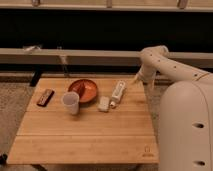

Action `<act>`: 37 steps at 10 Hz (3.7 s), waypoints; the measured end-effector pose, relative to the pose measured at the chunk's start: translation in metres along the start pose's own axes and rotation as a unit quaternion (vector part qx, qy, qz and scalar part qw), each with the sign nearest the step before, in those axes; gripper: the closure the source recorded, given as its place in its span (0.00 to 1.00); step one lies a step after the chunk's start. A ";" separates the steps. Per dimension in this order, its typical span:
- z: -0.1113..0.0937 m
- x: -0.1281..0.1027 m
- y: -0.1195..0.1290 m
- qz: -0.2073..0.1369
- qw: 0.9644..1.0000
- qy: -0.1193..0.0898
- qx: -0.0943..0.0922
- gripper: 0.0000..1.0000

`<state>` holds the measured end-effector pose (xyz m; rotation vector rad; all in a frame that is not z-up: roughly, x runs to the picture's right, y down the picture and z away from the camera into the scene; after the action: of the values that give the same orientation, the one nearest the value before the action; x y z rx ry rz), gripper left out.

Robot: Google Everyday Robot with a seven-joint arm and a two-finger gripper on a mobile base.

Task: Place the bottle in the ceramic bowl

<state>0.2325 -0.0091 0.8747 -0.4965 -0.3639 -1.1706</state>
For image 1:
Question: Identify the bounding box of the white plastic bottle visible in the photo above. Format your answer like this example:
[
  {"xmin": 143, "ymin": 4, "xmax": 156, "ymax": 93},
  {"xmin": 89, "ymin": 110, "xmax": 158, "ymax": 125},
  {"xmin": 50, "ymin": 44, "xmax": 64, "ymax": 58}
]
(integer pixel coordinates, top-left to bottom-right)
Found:
[{"xmin": 110, "ymin": 81, "xmax": 126, "ymax": 108}]

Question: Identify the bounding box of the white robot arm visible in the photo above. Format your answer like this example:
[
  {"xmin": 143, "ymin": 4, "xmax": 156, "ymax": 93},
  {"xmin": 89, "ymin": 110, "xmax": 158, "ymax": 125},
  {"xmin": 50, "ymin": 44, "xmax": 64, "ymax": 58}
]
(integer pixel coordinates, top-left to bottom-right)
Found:
[{"xmin": 134, "ymin": 45, "xmax": 213, "ymax": 171}]

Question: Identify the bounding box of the orange ceramic bowl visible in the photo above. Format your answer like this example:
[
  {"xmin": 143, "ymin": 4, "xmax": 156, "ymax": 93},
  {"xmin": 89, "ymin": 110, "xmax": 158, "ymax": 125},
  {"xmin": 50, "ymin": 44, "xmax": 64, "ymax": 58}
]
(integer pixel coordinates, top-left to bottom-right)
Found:
[{"xmin": 68, "ymin": 79, "xmax": 98, "ymax": 103}]

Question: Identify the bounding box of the small white box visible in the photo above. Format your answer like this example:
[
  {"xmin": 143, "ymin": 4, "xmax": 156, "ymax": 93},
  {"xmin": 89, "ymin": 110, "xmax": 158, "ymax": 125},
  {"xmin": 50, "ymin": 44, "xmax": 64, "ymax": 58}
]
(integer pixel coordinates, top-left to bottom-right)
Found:
[{"xmin": 98, "ymin": 96, "xmax": 110, "ymax": 112}]

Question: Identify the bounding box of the white plastic cup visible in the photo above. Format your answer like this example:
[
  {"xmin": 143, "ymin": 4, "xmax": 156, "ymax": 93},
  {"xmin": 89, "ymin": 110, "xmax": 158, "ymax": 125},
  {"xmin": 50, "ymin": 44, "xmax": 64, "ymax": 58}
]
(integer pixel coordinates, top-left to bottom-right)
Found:
[{"xmin": 61, "ymin": 92, "xmax": 80, "ymax": 115}]

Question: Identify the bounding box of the wooden folding table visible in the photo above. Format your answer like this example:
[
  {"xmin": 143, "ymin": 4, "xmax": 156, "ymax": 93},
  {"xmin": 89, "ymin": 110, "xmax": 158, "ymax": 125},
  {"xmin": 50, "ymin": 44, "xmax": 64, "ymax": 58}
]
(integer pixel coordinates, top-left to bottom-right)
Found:
[{"xmin": 7, "ymin": 78, "xmax": 158, "ymax": 164}]

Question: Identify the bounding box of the black table leg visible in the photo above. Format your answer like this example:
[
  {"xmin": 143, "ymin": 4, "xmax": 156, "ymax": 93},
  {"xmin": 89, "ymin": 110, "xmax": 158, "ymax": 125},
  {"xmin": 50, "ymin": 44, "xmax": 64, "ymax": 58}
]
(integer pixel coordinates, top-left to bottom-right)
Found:
[{"xmin": 30, "ymin": 67, "xmax": 43, "ymax": 87}]

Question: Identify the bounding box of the upper grey shelf rail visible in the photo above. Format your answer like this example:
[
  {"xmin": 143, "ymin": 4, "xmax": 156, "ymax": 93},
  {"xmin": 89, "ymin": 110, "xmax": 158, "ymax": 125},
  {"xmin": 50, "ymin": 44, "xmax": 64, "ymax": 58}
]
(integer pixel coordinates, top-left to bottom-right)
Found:
[{"xmin": 0, "ymin": 0, "xmax": 213, "ymax": 13}]

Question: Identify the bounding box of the grey shelf rail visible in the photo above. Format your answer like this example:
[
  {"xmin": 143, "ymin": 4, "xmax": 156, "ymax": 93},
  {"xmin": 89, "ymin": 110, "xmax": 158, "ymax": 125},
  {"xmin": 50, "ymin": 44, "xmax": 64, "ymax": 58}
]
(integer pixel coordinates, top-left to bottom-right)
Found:
[
  {"xmin": 0, "ymin": 0, "xmax": 213, "ymax": 13},
  {"xmin": 0, "ymin": 48, "xmax": 213, "ymax": 68}
]

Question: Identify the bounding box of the lower grey shelf rail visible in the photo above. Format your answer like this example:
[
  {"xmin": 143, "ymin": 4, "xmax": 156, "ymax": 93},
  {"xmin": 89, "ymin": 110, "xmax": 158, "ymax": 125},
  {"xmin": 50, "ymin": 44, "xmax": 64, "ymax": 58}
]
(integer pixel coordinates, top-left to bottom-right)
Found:
[{"xmin": 0, "ymin": 48, "xmax": 213, "ymax": 68}]

